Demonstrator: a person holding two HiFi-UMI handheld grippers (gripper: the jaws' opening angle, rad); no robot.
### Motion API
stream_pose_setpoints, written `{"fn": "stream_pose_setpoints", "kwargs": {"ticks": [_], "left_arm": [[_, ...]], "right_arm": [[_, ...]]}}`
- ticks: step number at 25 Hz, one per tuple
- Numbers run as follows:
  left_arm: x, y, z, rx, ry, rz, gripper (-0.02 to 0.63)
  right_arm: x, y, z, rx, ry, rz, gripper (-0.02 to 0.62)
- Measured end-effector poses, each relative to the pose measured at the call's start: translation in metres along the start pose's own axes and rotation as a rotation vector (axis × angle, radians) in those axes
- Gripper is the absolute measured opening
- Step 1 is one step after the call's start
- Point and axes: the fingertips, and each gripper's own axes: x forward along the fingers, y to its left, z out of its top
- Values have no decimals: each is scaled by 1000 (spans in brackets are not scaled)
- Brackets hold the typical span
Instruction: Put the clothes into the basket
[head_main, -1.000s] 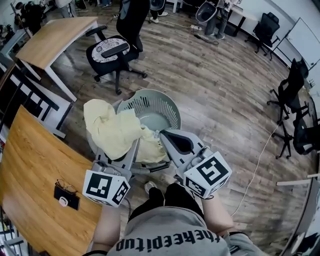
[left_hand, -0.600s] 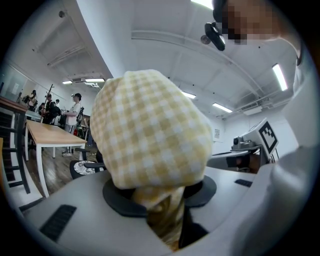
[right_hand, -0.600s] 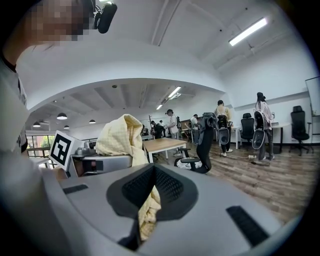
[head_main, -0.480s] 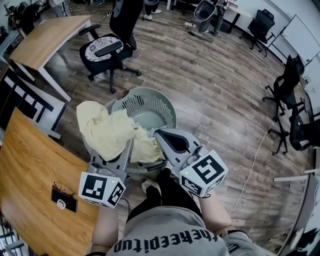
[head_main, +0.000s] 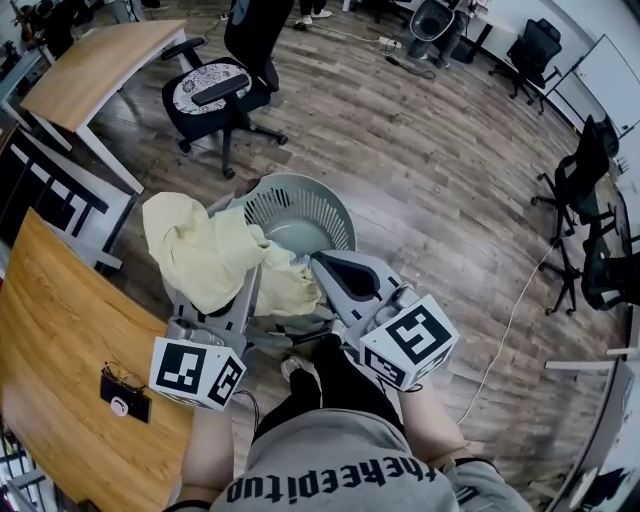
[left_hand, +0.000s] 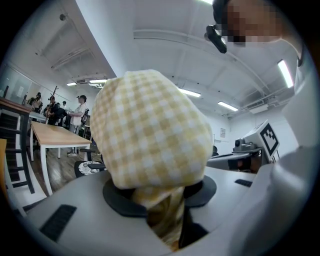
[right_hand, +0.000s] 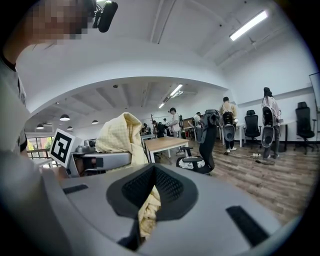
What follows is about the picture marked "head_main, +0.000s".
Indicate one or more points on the person's left shoe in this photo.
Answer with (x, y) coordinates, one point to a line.
(295, 367)

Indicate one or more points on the black phone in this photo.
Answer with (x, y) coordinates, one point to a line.
(137, 407)

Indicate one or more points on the pale yellow clothes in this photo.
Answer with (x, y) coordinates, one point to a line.
(200, 250)

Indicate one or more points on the person's black trousers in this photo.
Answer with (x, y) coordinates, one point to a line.
(330, 385)

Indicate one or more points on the orange wooden table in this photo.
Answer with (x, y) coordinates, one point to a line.
(65, 325)

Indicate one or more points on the thin-framed eyeglasses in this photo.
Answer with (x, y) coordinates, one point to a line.
(116, 374)

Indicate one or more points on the white black oval pod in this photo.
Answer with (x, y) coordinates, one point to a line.
(430, 22)

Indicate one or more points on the light wooden white-legged table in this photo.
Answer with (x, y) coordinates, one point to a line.
(100, 60)

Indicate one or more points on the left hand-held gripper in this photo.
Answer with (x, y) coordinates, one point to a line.
(180, 372)

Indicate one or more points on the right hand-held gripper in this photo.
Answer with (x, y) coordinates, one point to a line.
(420, 340)

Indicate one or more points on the black stair railing wooden handrail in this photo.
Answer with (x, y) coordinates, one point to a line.
(30, 185)

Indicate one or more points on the person's right forearm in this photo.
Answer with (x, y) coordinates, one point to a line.
(430, 425)

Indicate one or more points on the grey jacket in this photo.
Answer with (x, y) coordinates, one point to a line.
(239, 10)

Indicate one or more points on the person's left forearm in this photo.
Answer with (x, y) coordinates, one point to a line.
(207, 450)

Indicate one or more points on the white power strip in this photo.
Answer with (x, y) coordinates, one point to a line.
(390, 42)

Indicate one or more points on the black mesh office chair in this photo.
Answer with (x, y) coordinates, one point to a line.
(610, 275)
(530, 55)
(580, 175)

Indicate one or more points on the white desk black leg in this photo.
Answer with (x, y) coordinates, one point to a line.
(495, 20)

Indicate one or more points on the grey slatted laundry basket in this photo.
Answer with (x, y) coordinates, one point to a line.
(300, 200)

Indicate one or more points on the black office chair patterned cushion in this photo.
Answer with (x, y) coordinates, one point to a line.
(200, 120)

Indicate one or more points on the whiteboard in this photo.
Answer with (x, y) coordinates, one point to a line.
(600, 80)

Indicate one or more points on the grey shell chair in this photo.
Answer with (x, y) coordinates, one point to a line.
(272, 340)

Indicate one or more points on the white desk dark edge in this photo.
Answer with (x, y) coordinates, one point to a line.
(580, 365)

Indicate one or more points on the person's grey printed shirt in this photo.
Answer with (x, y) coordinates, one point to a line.
(340, 460)

